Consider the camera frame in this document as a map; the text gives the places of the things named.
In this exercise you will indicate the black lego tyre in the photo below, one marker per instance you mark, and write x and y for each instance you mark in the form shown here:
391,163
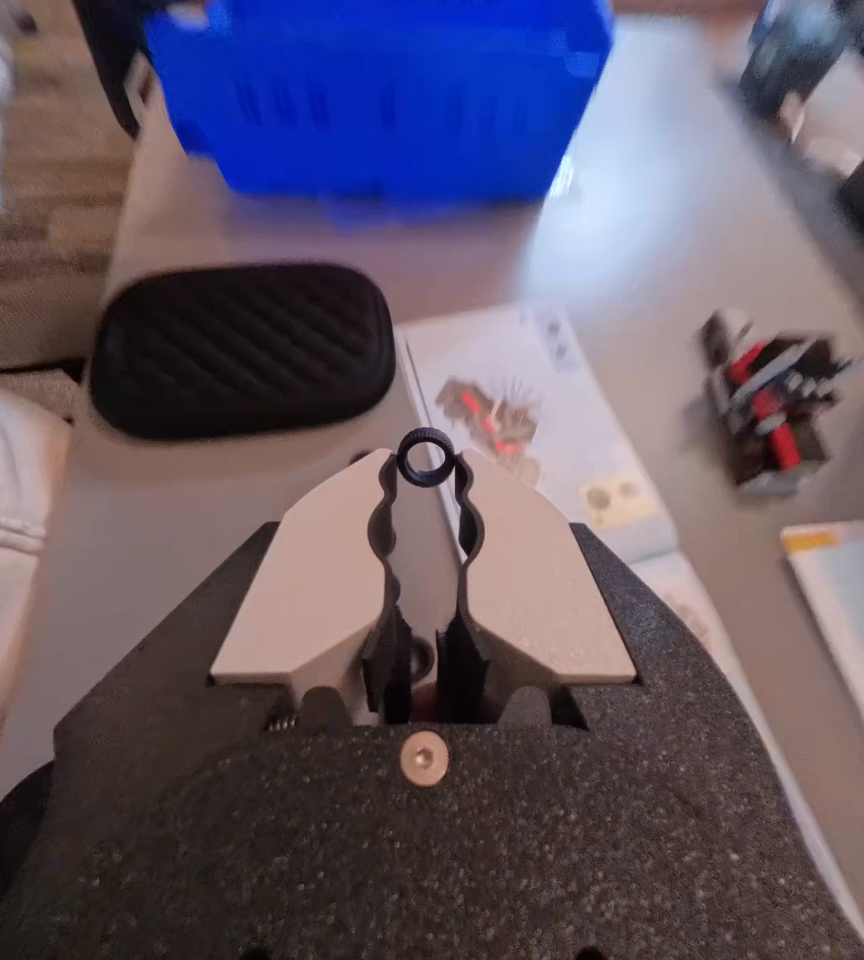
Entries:
402,465

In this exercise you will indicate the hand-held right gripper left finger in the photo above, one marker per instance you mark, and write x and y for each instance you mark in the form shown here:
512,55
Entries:
304,592

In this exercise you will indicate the person's right hand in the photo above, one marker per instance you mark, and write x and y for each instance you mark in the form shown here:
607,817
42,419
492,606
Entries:
426,705

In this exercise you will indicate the open instruction booklet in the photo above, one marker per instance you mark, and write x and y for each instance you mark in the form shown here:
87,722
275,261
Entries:
604,450

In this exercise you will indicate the black red lego truck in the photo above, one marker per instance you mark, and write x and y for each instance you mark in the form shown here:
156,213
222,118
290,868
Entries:
769,405

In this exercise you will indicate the blue plastic bin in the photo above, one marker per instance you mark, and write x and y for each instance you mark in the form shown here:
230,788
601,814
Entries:
379,97

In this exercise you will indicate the closed instruction booklets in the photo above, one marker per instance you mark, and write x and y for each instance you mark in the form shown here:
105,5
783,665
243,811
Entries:
852,600

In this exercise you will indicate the black wrist rest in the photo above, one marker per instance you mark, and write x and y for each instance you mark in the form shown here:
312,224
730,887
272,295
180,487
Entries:
237,352

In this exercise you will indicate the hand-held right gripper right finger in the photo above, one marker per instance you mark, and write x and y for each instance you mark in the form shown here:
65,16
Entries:
544,592

